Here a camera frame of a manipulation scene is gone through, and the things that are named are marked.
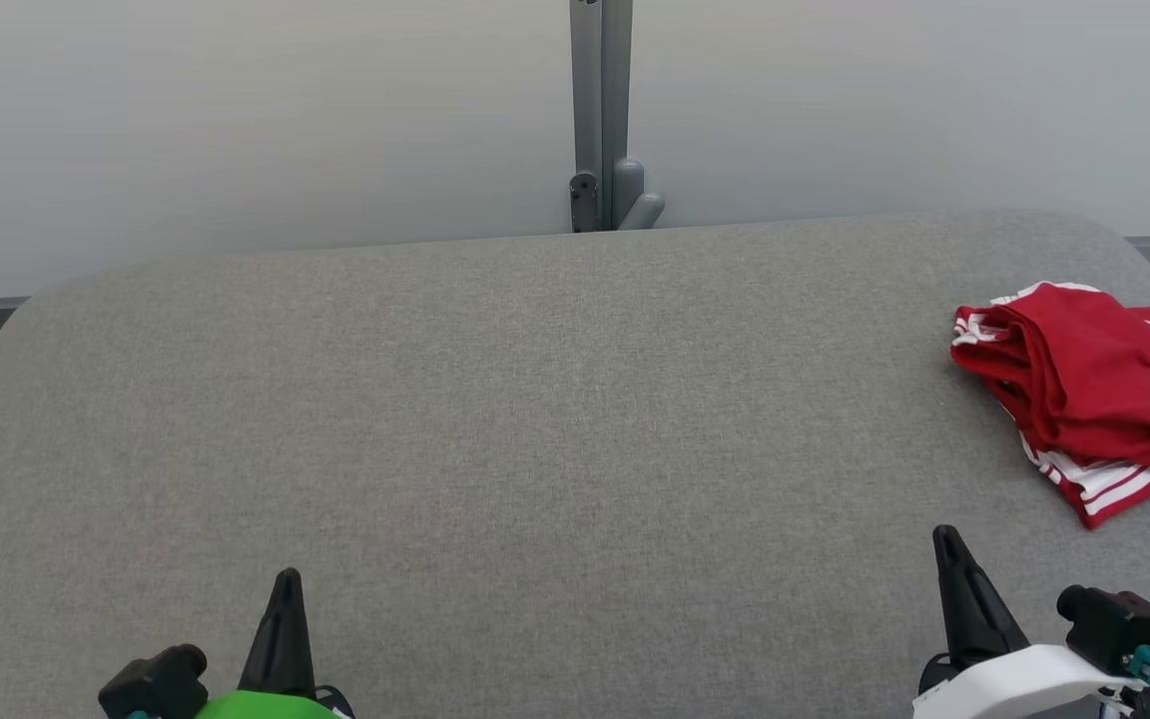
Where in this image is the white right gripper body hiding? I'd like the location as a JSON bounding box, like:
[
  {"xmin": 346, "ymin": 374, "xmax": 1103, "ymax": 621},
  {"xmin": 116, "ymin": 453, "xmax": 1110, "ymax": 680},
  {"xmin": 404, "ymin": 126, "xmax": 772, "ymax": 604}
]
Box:
[{"xmin": 912, "ymin": 644, "xmax": 1145, "ymax": 719}]

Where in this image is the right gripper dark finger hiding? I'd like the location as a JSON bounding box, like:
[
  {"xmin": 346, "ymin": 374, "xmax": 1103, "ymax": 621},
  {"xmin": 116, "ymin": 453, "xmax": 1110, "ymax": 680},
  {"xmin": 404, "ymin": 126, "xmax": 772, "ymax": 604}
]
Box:
[
  {"xmin": 934, "ymin": 525, "xmax": 988, "ymax": 661},
  {"xmin": 948, "ymin": 525, "xmax": 1031, "ymax": 656}
]

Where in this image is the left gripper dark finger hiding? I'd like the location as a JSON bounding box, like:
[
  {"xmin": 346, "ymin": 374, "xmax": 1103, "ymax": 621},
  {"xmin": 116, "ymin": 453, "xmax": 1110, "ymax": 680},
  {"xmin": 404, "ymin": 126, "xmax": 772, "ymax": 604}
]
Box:
[
  {"xmin": 279, "ymin": 569, "xmax": 317, "ymax": 696},
  {"xmin": 239, "ymin": 569, "xmax": 288, "ymax": 696}
]

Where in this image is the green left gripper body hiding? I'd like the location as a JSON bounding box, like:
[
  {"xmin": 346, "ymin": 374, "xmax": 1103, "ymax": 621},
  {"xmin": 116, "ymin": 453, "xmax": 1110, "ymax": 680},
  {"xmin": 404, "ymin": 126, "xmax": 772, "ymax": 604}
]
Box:
[{"xmin": 191, "ymin": 684, "xmax": 356, "ymax": 719}]

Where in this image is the red jersey with white sleeves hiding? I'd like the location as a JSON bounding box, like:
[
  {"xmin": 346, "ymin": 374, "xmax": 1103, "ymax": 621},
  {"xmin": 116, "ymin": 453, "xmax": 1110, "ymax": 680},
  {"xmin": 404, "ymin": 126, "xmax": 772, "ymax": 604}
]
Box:
[{"xmin": 950, "ymin": 281, "xmax": 1150, "ymax": 478}]

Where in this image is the grey metal upright post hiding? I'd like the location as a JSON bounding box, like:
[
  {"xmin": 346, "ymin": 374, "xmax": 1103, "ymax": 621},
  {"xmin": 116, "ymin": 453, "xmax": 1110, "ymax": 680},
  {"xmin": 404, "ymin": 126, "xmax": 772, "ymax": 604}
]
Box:
[{"xmin": 568, "ymin": 0, "xmax": 666, "ymax": 234}]

